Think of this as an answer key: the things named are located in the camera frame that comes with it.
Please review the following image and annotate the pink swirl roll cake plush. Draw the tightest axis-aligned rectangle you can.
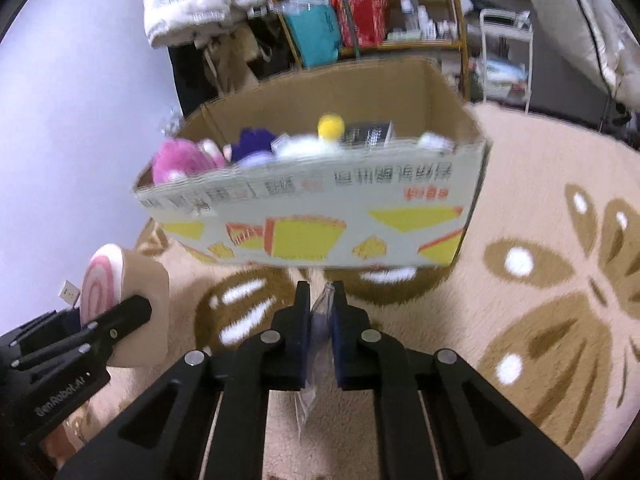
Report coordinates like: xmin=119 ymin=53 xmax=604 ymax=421
xmin=79 ymin=244 xmax=169 ymax=367

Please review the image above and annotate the purple sponge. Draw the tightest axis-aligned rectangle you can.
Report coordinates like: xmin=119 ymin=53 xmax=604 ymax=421
xmin=295 ymin=284 xmax=334 ymax=439

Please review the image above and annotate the black Face tissue pack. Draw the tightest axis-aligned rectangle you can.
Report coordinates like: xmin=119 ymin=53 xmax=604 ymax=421
xmin=341 ymin=122 xmax=395 ymax=148

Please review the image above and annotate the beige floral carpet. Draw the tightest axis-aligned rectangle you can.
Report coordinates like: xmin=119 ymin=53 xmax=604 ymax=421
xmin=138 ymin=104 xmax=639 ymax=479

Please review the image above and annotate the pink plush toy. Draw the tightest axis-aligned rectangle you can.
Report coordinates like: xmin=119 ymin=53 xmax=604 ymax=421
xmin=151 ymin=138 xmax=228 ymax=184

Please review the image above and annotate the white and navy plush doll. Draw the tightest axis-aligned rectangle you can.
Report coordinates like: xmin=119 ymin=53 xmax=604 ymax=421
xmin=224 ymin=128 xmax=341 ymax=168

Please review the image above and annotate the printed cardboard box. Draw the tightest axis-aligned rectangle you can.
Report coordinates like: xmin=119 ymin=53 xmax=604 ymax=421
xmin=134 ymin=56 xmax=487 ymax=268

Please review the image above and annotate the yellow plush toy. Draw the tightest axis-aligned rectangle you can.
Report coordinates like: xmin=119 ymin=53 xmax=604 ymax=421
xmin=317 ymin=114 xmax=345 ymax=142

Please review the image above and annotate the beige trench coat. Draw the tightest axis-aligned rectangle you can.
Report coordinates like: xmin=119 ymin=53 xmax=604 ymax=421
xmin=203 ymin=24 xmax=262 ymax=96

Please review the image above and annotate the teal bag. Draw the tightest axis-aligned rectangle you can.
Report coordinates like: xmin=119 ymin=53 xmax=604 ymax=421
xmin=279 ymin=0 xmax=342 ymax=68

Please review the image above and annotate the white rolling cart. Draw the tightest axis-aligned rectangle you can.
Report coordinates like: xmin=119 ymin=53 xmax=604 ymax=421
xmin=475 ymin=8 xmax=534 ymax=113

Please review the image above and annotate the wooden bookshelf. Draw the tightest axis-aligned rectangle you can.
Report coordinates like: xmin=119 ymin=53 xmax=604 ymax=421
xmin=269 ymin=0 xmax=471 ymax=98

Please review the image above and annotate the red gift bag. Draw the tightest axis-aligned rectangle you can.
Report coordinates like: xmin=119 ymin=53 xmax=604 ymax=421
xmin=330 ymin=0 xmax=388 ymax=48

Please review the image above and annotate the green pole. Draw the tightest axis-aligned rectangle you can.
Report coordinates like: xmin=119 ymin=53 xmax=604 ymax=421
xmin=341 ymin=0 xmax=361 ymax=60

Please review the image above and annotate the cream duvet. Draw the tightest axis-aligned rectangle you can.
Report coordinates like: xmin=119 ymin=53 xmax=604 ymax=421
xmin=530 ymin=0 xmax=639 ymax=110

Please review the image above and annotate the white wall socket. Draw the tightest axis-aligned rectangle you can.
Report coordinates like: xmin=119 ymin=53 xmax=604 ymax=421
xmin=58 ymin=281 xmax=80 ymax=308

